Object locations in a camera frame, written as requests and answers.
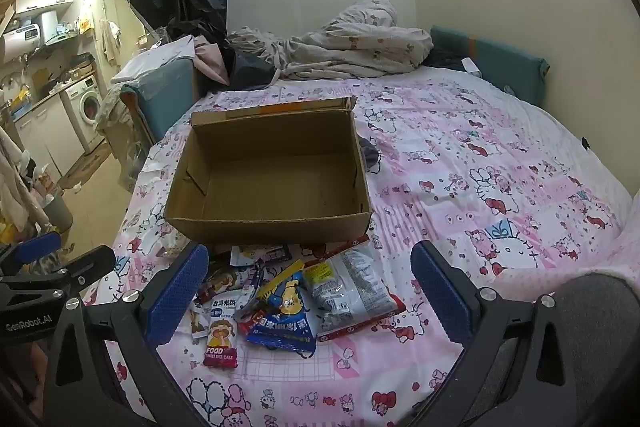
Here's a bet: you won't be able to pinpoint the small dark cloth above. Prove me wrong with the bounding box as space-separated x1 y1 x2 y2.
357 136 383 172

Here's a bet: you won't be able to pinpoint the teal padded bed board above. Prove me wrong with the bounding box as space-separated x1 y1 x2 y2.
120 57 201 168
430 26 551 108

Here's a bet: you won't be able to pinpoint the pink cloth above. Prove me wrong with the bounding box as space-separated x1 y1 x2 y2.
192 38 232 85

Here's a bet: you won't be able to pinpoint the pink fleece blanket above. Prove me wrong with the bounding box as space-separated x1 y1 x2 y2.
500 227 640 295

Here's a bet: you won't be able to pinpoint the white folded cloth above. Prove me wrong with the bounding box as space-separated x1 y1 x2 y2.
111 34 197 84

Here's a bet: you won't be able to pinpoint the blue snack packet with bear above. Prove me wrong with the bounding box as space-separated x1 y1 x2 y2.
245 271 318 353

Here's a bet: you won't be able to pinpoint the crumpled floral quilt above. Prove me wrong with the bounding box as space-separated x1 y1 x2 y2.
227 0 435 82

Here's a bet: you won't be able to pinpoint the white water heater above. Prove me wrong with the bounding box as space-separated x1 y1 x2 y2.
0 24 46 62

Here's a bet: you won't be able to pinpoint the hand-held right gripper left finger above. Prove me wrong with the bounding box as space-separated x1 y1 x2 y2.
30 243 209 427

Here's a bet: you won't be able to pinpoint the red white cartoon snack packet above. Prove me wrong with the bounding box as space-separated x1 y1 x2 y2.
202 292 241 370

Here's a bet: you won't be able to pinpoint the dark bag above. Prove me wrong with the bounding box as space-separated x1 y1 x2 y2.
225 42 281 92

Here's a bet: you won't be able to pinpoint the hanging white towel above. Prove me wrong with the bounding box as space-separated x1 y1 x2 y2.
97 19 122 68

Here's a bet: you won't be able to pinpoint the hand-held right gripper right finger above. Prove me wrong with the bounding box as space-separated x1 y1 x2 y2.
411 240 571 427

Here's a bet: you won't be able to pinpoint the white washing machine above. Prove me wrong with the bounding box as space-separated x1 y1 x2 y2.
62 74 107 152

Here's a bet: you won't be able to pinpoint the brown snack packet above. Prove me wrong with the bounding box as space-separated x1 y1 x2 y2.
197 264 241 303

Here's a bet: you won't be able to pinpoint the pink cartoon printed bed sheet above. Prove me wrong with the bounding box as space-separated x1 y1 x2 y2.
80 69 640 427

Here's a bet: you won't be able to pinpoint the clear packet with yellow label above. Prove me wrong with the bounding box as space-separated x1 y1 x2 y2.
302 239 407 342

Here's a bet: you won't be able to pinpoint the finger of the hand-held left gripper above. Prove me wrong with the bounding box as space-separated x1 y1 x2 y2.
0 245 117 303
0 232 63 278

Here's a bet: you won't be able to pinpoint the small brown snack clear wrapper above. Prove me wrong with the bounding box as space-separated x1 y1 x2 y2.
189 299 208 338

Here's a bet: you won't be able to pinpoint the hanging white cloths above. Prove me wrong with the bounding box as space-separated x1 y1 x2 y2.
0 127 46 233

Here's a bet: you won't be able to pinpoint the black white snack packet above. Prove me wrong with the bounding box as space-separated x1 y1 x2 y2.
231 244 293 268

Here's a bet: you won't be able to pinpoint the grey bin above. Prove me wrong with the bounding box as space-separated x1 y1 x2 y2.
42 192 74 233

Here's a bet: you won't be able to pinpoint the brown cardboard box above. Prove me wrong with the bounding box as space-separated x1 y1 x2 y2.
163 96 373 247

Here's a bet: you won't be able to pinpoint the white base cabinet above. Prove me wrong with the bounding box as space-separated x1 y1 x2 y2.
12 94 86 178

